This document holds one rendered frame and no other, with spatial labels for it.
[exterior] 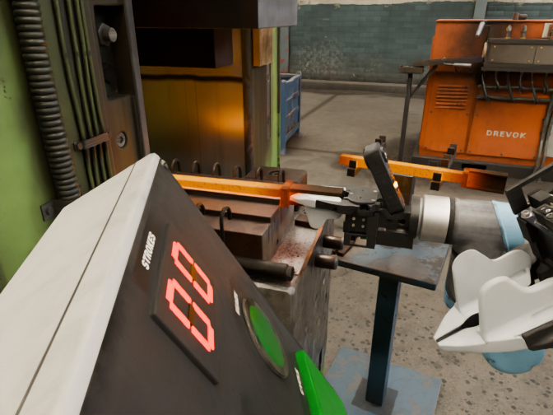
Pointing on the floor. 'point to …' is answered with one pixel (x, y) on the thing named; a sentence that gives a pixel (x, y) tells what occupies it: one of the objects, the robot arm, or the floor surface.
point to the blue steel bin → (290, 108)
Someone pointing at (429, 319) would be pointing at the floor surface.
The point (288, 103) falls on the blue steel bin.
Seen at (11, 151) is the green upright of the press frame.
